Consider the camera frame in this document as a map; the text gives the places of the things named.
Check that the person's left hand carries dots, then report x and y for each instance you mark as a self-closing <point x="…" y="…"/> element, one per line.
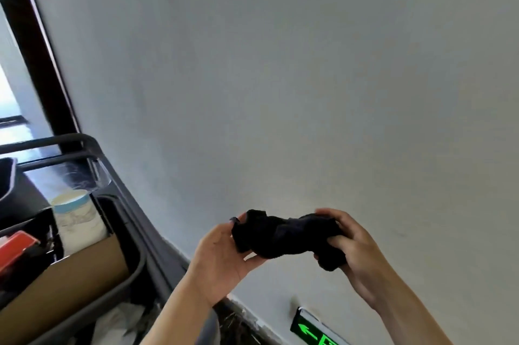
<point x="215" y="259"/>

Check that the person's right hand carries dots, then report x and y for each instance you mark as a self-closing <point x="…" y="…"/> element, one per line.
<point x="361" y="259"/>

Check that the person's left thumb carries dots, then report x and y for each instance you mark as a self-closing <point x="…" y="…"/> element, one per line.
<point x="227" y="228"/>

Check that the person's right thumb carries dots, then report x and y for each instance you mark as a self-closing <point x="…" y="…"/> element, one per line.
<point x="337" y="242"/>

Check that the black cloth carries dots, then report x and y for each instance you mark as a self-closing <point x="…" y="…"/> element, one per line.
<point x="284" y="237"/>

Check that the person's right forearm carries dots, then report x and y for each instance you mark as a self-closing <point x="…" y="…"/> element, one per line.
<point x="409" y="316"/>

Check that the person's left forearm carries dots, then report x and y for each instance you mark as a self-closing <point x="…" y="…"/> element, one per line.
<point x="178" y="312"/>

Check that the green exit sign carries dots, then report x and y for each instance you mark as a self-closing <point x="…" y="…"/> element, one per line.
<point x="312" y="328"/>

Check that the grey utility cart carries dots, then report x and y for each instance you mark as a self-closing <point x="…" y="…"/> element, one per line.
<point x="133" y="219"/>

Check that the white plastic bag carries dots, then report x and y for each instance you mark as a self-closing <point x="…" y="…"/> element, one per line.
<point x="117" y="322"/>

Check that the white canister with blue lid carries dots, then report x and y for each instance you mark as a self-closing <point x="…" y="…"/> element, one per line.
<point x="77" y="219"/>

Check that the clear plastic bag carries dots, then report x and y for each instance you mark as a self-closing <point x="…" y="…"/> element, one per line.
<point x="83" y="178"/>

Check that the brown cardboard sheet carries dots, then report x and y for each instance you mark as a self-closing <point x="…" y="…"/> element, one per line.
<point x="73" y="280"/>

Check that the black bucket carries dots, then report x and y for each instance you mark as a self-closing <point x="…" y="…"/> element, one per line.
<point x="20" y="198"/>

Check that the red and black tool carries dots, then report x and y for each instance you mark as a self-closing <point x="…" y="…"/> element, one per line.
<point x="18" y="249"/>

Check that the black window frame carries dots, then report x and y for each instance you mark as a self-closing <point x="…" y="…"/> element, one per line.
<point x="36" y="52"/>

